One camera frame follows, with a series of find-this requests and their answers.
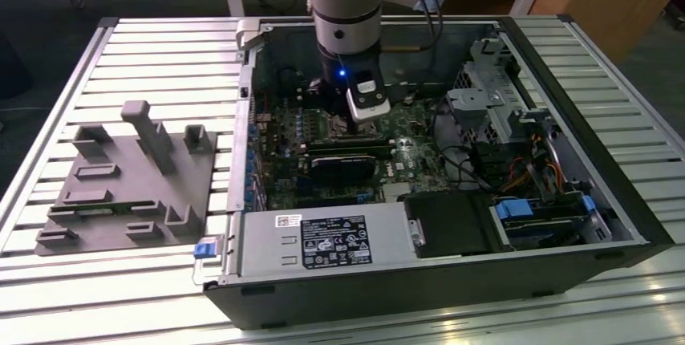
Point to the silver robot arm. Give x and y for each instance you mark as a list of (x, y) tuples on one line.
[(345, 0)]

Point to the black RAM stick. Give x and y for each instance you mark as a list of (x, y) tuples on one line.
[(350, 151), (348, 143)]

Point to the black graphics card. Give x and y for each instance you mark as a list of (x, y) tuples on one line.
[(342, 168)]

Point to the green motherboard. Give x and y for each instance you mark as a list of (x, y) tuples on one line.
[(412, 160)]

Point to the metal drive cage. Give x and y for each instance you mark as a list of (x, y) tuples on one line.
[(471, 100)]

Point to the silver chipset heatsink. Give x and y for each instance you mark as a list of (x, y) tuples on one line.
[(397, 191)]

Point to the black plastic fan shroud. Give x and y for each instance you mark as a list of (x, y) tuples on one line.
[(454, 220)]

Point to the grey power supply unit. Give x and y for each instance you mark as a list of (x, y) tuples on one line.
[(268, 248)]

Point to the grey parts rack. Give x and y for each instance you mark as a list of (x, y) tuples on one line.
[(134, 184)]

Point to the hard disk in blue carrier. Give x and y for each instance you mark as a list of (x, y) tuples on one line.
[(513, 208)]

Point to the blue case latch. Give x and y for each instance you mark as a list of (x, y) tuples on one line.
[(203, 250)]

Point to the green RAM stick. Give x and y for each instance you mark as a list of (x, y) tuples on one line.
[(121, 209)]

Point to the black open PC case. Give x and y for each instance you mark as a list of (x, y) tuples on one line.
[(374, 301)]

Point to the brown wooden cabinet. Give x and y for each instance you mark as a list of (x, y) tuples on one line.
[(616, 0)]

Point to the blue bay clip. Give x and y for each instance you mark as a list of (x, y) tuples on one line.
[(588, 204)]

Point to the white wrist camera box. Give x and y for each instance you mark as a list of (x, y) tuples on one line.
[(369, 108)]

